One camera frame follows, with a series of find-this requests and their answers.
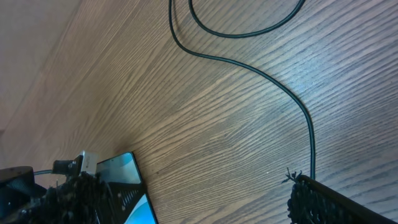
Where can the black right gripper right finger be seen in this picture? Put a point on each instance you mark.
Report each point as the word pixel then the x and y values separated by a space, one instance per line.
pixel 311 202

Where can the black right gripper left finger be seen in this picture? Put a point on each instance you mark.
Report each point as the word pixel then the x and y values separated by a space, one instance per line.
pixel 73 202

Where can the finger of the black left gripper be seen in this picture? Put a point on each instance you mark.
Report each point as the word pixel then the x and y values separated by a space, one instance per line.
pixel 125 203

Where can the blue Galaxy smartphone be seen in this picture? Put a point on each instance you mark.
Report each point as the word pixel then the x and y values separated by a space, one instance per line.
pixel 123 168

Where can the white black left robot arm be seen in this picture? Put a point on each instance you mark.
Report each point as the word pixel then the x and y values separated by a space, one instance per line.
pixel 18 185

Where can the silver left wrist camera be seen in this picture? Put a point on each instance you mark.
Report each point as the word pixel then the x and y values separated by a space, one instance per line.
pixel 89 162

